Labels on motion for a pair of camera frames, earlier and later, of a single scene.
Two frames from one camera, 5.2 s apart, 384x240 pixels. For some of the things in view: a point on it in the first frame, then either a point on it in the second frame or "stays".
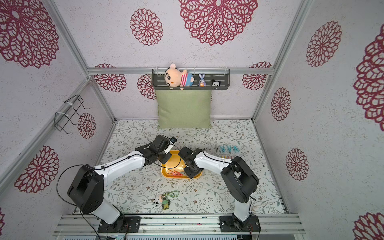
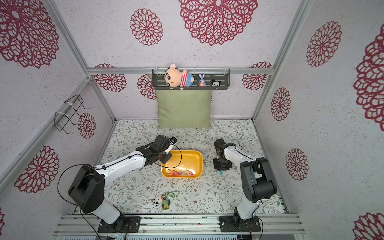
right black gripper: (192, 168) -> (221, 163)
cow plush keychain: (157, 200) stays
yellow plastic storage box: (174, 168) stays
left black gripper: (166, 158) stays
